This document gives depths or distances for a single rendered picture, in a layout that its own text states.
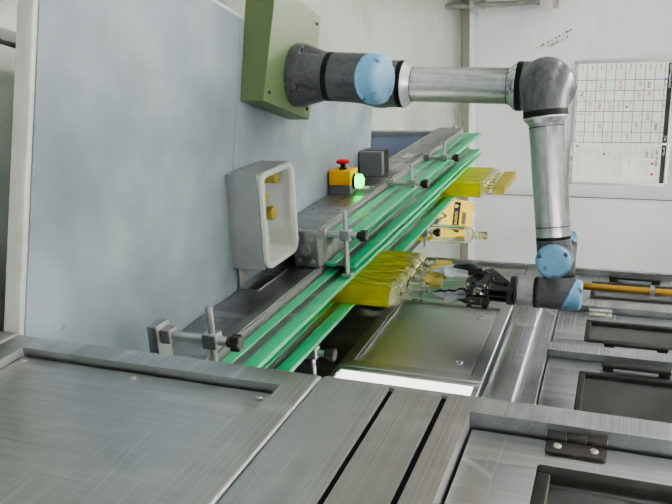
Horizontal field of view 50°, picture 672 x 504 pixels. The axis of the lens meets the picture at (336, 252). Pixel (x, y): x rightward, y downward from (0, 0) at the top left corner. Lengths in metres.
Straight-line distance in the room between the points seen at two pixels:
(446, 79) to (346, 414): 1.14
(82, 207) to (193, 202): 0.34
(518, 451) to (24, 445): 0.54
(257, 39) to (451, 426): 1.13
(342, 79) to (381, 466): 1.15
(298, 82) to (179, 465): 1.15
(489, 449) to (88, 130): 0.82
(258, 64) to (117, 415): 1.00
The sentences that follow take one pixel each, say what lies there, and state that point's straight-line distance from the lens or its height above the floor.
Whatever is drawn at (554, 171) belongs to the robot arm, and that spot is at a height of 1.44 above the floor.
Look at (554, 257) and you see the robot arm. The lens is 1.63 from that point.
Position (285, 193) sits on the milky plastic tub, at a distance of 1.76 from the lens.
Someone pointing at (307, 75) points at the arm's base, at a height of 0.87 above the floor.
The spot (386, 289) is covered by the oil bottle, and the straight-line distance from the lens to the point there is 1.77.
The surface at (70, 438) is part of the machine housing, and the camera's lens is 0.88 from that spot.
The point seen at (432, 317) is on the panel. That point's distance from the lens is 1.99.
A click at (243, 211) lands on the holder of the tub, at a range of 1.64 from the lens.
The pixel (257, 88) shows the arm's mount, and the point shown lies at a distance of 1.69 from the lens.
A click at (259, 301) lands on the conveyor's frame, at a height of 0.84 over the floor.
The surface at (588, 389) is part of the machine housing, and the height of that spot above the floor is 1.54.
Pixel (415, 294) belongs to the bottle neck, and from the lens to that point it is 1.77.
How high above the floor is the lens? 1.57
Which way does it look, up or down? 21 degrees down
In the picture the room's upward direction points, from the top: 94 degrees clockwise
